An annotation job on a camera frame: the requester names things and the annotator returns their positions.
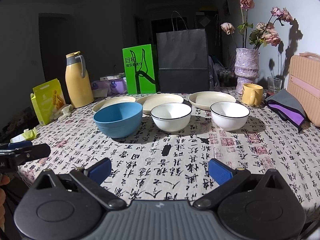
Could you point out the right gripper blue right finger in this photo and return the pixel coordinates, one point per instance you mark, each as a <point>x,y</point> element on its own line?
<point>223,174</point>

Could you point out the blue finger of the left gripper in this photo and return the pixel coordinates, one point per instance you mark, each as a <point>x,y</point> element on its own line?
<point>22,144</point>

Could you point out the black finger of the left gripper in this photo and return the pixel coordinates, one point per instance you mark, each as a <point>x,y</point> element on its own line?
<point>33,152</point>

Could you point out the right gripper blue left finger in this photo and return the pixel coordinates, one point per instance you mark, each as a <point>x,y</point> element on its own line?
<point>97,173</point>

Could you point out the blue bowl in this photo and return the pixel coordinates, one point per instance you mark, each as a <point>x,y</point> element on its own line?
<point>119,120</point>

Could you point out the cream plate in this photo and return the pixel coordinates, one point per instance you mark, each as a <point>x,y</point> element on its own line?
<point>149,102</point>
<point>112,101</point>
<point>204,100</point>

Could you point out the person's hand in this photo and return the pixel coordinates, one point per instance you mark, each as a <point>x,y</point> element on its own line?
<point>4,181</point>

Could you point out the crumpled yellow wrapper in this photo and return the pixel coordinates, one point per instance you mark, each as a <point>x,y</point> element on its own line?
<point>27,135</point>

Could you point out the yellow snack pouch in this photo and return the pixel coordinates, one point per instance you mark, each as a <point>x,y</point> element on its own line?
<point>47,100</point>

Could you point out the calligraphy print tablecloth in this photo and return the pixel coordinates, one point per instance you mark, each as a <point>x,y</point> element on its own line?
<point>152,164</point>

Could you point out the white bowl black rim right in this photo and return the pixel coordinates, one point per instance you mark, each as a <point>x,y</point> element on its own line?
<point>229,116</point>

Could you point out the white bowl black rim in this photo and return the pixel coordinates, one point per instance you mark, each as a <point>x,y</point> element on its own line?
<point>229,116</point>
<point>171,117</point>

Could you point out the white bowl black rim middle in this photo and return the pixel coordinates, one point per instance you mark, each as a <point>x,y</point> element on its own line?
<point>171,117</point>

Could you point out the yellow thermos jug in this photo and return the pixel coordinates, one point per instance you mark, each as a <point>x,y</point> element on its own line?
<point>77,80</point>

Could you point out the purple tissue packs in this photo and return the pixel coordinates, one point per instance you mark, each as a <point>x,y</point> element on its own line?
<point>105,88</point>

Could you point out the yellow mug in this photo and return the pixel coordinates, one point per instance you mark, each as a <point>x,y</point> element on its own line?
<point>252,94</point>

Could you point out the grey purple folded cloth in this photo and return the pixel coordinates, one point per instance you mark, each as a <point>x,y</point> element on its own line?
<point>287,107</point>

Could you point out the small white box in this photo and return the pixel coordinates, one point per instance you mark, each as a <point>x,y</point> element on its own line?
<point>112,77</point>

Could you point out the clear drinking glass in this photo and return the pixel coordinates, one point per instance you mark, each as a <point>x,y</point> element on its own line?
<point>274,85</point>

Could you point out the purple textured vase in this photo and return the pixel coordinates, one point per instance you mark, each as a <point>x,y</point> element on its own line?
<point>246,67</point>

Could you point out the green box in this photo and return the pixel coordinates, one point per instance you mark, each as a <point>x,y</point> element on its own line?
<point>141,69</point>

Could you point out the black paper bag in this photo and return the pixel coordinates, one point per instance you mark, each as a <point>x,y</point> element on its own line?
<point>183,61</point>

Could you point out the pink ribbed case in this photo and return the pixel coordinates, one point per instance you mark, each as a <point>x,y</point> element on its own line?
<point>304,83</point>

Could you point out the dried pink roses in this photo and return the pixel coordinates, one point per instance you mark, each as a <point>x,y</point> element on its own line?
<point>261,34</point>

